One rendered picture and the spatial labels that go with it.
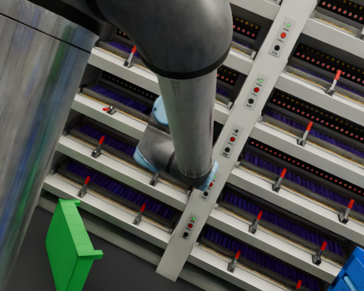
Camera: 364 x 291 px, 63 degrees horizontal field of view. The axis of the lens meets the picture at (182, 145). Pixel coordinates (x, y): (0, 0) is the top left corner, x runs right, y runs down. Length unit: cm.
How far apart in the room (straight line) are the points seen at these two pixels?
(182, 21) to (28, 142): 21
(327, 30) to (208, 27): 84
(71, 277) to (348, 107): 105
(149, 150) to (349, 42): 73
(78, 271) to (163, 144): 49
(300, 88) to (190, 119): 69
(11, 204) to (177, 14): 28
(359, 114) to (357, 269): 49
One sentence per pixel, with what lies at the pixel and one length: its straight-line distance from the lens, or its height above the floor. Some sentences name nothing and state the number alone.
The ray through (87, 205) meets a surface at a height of 14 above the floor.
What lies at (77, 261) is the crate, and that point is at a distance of 102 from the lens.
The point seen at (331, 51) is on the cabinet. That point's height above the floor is 109.
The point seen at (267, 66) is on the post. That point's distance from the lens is 109.
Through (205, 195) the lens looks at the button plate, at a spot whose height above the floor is 41.
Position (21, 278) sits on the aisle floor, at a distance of 119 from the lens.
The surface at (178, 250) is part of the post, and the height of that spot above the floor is 14.
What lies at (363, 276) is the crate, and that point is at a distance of 100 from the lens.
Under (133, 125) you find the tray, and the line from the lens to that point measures 117.
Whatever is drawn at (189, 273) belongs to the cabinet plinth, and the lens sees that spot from 139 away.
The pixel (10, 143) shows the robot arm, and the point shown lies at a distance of 37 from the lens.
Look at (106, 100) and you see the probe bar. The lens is 126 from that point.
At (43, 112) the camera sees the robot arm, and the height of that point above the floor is 73.
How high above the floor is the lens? 85
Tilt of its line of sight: 15 degrees down
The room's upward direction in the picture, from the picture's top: 24 degrees clockwise
